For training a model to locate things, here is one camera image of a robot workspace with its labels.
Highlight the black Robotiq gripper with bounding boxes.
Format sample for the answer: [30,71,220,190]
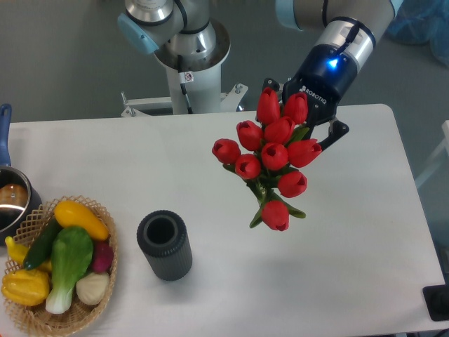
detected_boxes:
[260,44,358,151]

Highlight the red tulip bouquet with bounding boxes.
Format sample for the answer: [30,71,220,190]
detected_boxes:
[211,88,323,231]

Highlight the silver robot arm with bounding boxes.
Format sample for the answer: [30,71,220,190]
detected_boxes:
[117,1,401,148]

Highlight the blue plastic bag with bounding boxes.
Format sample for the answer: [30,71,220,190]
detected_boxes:
[387,1,448,67]

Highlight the dark grey ribbed vase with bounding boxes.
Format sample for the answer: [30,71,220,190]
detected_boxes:
[136,210,193,281]

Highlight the black device at table edge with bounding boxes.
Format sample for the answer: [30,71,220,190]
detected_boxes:
[422,284,448,322]

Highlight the purple radish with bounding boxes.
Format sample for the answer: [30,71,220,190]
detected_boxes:
[91,242,114,273]

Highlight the yellow squash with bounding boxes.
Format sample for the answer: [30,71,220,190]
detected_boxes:
[53,200,109,241]

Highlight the green bok choy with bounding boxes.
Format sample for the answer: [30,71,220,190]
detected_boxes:
[46,226,93,315]

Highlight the white garlic bulb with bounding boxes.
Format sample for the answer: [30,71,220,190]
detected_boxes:
[76,272,109,305]

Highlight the green cucumber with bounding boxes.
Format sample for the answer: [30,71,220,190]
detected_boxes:
[23,218,62,270]

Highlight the small yellow banana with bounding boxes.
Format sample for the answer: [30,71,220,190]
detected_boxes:
[4,236,53,273]

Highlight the yellow bell pepper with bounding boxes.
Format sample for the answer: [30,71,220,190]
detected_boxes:
[1,269,50,306]

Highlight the woven wicker basket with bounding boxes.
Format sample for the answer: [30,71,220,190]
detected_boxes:
[4,196,119,336]

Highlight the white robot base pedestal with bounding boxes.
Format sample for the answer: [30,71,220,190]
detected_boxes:
[121,19,248,117]

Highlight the white frame at right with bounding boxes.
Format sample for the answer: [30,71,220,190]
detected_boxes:
[415,120,448,189]

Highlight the blue handled saucepan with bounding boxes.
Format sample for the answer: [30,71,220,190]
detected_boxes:
[1,103,41,247]

